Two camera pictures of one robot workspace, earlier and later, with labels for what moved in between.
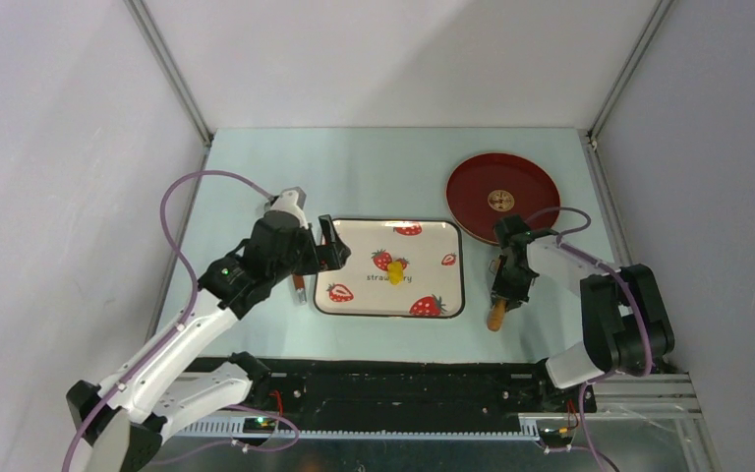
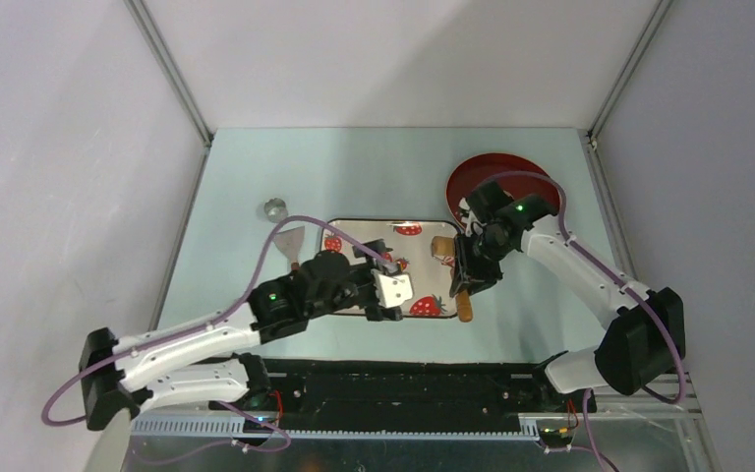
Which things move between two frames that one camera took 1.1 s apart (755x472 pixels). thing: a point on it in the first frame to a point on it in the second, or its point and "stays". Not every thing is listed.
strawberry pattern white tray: (432, 254) stays
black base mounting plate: (406, 390) stays
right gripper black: (500, 290) to (485, 277)
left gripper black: (328, 257) to (369, 267)
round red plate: (486, 188) stays
